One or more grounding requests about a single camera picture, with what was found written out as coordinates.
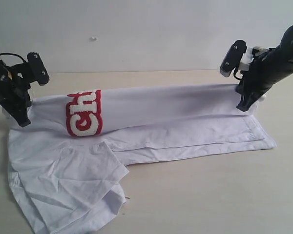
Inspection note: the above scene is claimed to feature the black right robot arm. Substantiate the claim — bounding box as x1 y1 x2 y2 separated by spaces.
236 25 293 112

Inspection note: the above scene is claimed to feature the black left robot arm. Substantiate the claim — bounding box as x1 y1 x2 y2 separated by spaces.
0 59 31 127

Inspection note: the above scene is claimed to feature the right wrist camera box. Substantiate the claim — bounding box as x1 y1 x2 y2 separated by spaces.
219 39 269 78

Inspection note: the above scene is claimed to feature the white t-shirt red Chinese patch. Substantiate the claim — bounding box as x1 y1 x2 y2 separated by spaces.
7 84 275 234

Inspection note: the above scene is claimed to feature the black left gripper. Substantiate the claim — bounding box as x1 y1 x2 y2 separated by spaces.
0 52 34 127

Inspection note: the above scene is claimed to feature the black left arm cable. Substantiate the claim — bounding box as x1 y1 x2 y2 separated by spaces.
0 52 30 64

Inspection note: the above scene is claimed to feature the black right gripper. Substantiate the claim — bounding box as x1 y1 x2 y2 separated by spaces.
236 48 281 112

